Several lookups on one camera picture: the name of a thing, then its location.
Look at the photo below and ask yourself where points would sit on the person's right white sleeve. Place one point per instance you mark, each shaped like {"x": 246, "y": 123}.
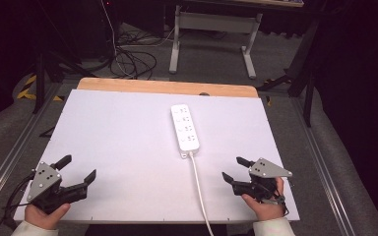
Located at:
{"x": 272, "y": 227}

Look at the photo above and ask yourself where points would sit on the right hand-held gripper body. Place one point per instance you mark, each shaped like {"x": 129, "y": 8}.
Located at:
{"x": 262, "y": 182}

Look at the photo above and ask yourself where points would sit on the white table board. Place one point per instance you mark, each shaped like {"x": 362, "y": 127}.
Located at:
{"x": 128, "y": 157}

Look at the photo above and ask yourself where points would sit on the black metal stand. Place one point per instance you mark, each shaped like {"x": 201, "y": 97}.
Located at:
{"x": 303, "y": 75}

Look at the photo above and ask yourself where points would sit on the person's left hand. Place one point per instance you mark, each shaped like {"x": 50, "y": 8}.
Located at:
{"x": 44, "y": 214}

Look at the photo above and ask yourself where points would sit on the person's right hand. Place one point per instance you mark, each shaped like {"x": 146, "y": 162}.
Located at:
{"x": 267, "y": 206}

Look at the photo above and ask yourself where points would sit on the yellow black floor tape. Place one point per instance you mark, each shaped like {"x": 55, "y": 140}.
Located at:
{"x": 29, "y": 90}

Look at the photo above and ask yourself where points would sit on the aluminium rail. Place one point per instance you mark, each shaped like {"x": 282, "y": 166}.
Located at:
{"x": 321, "y": 167}
{"x": 14, "y": 152}

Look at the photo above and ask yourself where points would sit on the person's white sleeve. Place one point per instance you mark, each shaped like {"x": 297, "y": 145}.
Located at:
{"x": 272, "y": 227}
{"x": 34, "y": 230}

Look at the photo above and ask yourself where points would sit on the black tripod stand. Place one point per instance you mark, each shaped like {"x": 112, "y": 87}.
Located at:
{"x": 50, "y": 62}

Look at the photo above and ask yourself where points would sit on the wooden table top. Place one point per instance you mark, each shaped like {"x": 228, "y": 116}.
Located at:
{"x": 164, "y": 87}

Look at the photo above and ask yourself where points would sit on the white metal desk frame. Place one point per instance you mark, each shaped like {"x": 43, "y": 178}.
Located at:
{"x": 210, "y": 32}

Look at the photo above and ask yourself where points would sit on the person's left white sleeve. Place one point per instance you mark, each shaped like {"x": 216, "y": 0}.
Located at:
{"x": 34, "y": 230}

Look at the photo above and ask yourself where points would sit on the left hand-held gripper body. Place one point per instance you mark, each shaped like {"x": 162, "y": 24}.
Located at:
{"x": 47, "y": 188}

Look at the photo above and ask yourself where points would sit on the white power strip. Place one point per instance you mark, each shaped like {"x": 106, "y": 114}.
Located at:
{"x": 184, "y": 129}

